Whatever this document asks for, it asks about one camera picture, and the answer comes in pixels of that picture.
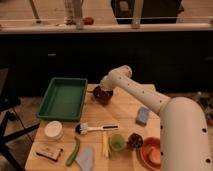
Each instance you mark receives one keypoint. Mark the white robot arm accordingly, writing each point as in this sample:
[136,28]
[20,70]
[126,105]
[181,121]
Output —
[184,140]

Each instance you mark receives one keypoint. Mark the dark red bowl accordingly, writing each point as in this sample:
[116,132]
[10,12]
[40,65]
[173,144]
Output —
[101,96]

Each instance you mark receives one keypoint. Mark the green plastic tray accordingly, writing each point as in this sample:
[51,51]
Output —
[63,99]

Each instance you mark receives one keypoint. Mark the blue sponge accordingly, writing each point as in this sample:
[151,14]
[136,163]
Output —
[142,116]

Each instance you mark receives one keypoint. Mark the pale yellow stick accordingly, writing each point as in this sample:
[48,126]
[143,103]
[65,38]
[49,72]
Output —
[105,145]

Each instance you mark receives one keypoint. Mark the white dish brush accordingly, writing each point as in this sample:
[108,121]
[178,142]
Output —
[84,128]

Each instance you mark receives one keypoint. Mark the green cup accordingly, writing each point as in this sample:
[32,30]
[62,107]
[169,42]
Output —
[117,142]

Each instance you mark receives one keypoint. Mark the dark brown pine cone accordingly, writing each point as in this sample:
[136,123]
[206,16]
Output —
[135,141]

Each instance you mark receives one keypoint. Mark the red object on counter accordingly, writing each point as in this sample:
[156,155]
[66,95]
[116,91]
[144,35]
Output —
[88,21]

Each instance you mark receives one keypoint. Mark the white round lid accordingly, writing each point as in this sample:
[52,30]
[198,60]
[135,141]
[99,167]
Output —
[54,130]

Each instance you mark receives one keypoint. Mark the light blue cloth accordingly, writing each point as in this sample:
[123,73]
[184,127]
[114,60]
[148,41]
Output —
[86,159]

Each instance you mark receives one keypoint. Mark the green cucumber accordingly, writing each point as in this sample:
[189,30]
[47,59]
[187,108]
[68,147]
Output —
[74,153]

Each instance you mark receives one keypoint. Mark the orange bowl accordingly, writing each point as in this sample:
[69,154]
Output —
[150,153]

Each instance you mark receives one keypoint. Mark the wooden block eraser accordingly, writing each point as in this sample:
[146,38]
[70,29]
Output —
[50,152]

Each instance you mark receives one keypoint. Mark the person in dark clothes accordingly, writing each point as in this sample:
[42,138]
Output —
[153,12]

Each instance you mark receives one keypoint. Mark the black chair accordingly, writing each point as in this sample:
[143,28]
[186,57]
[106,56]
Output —
[4,139]

